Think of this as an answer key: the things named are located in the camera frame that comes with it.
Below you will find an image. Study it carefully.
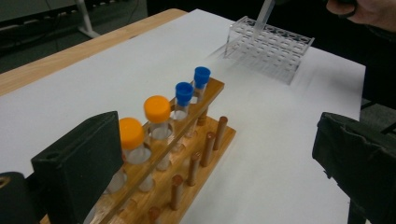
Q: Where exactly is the blue-capped clear test tube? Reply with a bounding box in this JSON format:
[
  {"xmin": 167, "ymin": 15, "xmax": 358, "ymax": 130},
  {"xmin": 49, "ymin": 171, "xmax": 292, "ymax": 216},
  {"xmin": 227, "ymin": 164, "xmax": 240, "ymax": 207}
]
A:
[
  {"xmin": 169, "ymin": 81, "xmax": 195, "ymax": 153},
  {"xmin": 188, "ymin": 65, "xmax": 212, "ymax": 125}
]

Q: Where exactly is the white metal stand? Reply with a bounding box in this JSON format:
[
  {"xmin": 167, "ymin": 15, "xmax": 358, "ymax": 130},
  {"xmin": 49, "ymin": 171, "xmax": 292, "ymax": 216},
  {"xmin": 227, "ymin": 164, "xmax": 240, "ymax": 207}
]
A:
[{"xmin": 74, "ymin": 0, "xmax": 101, "ymax": 39}]

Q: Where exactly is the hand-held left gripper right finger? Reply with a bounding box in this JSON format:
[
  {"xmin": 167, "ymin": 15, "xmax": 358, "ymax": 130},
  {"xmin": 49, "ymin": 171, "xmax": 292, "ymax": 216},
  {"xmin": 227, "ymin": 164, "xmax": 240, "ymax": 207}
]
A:
[{"xmin": 312, "ymin": 111, "xmax": 396, "ymax": 224}]

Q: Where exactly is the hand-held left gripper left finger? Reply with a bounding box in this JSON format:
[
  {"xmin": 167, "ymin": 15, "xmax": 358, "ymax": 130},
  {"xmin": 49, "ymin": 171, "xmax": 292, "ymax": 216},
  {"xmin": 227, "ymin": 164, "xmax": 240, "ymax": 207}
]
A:
[{"xmin": 31, "ymin": 111, "xmax": 124, "ymax": 224}]

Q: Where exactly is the clear acrylic test tube rack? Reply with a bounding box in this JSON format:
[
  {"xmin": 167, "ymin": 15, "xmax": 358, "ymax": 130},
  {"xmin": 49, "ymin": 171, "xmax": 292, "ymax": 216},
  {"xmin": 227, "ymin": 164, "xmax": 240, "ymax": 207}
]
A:
[{"xmin": 223, "ymin": 16, "xmax": 316, "ymax": 86}]

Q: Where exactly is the white table mat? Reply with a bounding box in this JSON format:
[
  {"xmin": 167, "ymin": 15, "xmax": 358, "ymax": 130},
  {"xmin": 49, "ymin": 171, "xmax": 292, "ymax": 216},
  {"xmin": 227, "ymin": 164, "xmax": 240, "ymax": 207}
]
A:
[{"xmin": 0, "ymin": 8, "xmax": 367, "ymax": 224}]

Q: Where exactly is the wooden test tube rack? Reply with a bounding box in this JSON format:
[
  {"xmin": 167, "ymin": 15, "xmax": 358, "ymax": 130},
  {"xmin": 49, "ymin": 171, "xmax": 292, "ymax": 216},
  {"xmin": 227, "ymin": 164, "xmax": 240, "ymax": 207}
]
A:
[{"xmin": 40, "ymin": 77, "xmax": 237, "ymax": 224}]

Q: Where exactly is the orange-capped clear test tube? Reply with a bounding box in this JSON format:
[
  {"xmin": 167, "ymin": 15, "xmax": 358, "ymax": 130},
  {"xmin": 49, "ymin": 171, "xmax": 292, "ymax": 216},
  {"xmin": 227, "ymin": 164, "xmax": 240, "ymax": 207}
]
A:
[
  {"xmin": 106, "ymin": 117, "xmax": 156, "ymax": 194},
  {"xmin": 143, "ymin": 95, "xmax": 176, "ymax": 173}
]

